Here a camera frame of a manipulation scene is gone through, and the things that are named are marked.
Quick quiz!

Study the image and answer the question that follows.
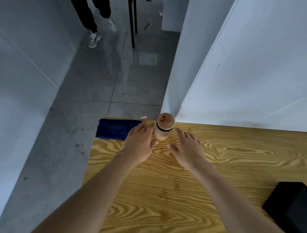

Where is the person's left hand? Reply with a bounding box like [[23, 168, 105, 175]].
[[121, 122, 159, 166]]

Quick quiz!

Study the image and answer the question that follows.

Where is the glass jar with brown contents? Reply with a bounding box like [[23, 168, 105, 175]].
[[155, 128, 171, 141]]

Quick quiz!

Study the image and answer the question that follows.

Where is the white cabinet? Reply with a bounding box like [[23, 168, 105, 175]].
[[161, 0, 190, 33]]

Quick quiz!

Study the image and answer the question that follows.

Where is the round wooden jar lid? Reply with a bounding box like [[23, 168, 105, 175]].
[[156, 113, 176, 132]]

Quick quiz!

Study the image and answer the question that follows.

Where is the person's right forearm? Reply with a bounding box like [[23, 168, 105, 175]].
[[191, 160, 286, 233]]

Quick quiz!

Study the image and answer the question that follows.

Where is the person's right hand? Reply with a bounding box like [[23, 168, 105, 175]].
[[167, 128, 207, 171]]

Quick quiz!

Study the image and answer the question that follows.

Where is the black metal stand leg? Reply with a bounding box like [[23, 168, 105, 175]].
[[133, 0, 138, 34], [128, 0, 135, 48]]

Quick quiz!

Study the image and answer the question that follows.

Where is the dark blue cloth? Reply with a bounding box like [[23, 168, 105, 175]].
[[95, 118, 142, 141]]

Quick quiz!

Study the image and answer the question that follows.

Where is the black box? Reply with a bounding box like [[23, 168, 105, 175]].
[[262, 182, 307, 233]]

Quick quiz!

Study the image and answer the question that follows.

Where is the person's left forearm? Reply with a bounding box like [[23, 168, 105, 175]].
[[31, 154, 138, 233]]

